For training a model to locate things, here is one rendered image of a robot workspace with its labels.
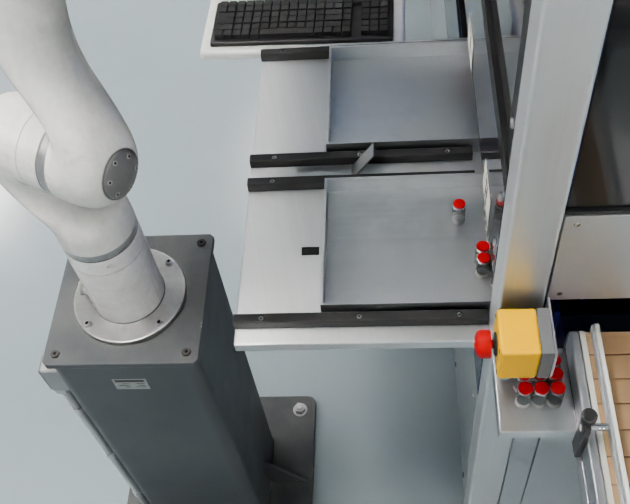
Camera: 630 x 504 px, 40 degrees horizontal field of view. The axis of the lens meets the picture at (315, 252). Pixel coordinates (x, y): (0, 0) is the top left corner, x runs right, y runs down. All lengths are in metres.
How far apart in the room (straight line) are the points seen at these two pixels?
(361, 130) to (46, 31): 0.72
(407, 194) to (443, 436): 0.89
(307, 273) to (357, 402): 0.90
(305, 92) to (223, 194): 1.07
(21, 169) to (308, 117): 0.65
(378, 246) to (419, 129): 0.28
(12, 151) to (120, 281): 0.28
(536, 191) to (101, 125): 0.54
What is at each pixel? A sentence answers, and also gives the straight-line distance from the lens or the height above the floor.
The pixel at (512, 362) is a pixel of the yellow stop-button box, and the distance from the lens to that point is 1.19.
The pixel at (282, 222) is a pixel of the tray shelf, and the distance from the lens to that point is 1.49.
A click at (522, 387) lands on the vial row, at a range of 1.27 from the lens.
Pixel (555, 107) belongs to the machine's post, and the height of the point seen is 1.39.
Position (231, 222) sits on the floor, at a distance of 2.65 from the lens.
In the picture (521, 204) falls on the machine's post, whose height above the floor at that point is 1.23.
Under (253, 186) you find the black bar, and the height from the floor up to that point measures 0.90.
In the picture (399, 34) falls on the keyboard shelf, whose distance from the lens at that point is 1.93.
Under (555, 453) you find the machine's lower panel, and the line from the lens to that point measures 1.73.
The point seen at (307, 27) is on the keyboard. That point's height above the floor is 0.83.
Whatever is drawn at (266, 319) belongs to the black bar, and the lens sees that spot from 1.36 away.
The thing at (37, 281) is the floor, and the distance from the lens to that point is 2.70.
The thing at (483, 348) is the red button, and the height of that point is 1.01.
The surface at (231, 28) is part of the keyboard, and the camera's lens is 1.96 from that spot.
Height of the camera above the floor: 2.05
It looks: 54 degrees down
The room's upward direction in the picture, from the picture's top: 9 degrees counter-clockwise
